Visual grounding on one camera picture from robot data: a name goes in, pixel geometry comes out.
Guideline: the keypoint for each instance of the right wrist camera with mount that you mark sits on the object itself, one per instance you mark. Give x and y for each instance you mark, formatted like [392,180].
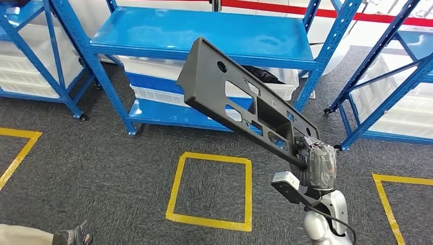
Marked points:
[287,192]

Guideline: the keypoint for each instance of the yellow floor tape square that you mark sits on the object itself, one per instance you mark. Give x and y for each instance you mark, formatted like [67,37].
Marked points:
[406,180]
[209,159]

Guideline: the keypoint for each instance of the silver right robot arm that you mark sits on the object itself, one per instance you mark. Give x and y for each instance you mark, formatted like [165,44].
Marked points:
[324,230]

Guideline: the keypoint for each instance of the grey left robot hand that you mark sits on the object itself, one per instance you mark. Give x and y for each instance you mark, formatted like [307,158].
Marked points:
[71,238]

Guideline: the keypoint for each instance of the blue metal shelf rack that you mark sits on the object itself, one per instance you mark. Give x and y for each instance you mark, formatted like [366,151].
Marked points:
[203,33]
[20,18]
[382,110]

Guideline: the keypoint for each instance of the red barrier belt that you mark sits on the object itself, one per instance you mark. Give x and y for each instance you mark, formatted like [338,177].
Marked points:
[375,17]

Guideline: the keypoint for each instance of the black plastic trim part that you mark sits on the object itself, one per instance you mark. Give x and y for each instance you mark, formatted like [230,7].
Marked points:
[267,76]

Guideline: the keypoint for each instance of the black plastic frame part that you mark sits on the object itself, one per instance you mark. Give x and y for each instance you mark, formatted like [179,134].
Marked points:
[203,77]

